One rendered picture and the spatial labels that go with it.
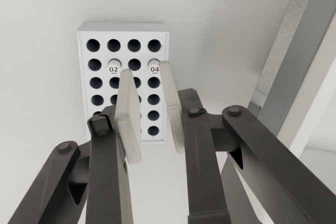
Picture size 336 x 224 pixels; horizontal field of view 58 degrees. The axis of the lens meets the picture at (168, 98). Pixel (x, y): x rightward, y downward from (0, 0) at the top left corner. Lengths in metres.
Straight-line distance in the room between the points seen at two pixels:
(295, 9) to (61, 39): 1.00
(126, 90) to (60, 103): 0.19
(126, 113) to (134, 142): 0.02
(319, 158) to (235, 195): 0.55
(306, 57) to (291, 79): 0.02
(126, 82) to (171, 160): 0.22
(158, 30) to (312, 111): 0.15
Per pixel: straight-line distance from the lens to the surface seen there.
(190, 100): 0.17
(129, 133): 0.16
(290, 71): 0.26
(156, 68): 0.28
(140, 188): 0.43
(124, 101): 0.17
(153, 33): 0.29
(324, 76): 0.23
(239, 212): 0.83
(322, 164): 0.32
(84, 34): 0.29
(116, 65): 0.28
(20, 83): 0.37
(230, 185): 0.89
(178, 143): 0.16
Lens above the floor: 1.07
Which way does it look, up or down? 63 degrees down
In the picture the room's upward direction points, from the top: 169 degrees clockwise
